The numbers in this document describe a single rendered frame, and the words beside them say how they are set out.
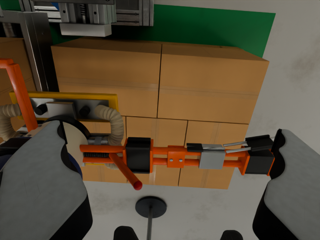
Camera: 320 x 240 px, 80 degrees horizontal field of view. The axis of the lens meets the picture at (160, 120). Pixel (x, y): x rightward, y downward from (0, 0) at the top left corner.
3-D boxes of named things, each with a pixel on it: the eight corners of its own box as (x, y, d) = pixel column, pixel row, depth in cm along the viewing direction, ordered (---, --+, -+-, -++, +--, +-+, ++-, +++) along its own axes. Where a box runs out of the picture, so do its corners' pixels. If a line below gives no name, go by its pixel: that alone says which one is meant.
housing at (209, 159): (196, 160, 62) (198, 169, 58) (198, 142, 58) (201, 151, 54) (218, 160, 62) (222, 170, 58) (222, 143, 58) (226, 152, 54)
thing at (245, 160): (235, 164, 62) (241, 175, 57) (241, 145, 58) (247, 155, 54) (262, 165, 62) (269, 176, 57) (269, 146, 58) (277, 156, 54)
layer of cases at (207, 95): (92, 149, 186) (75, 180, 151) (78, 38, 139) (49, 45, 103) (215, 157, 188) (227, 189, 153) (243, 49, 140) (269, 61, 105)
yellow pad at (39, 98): (21, 117, 67) (11, 124, 62) (12, 90, 62) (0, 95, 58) (119, 120, 67) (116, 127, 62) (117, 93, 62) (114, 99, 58)
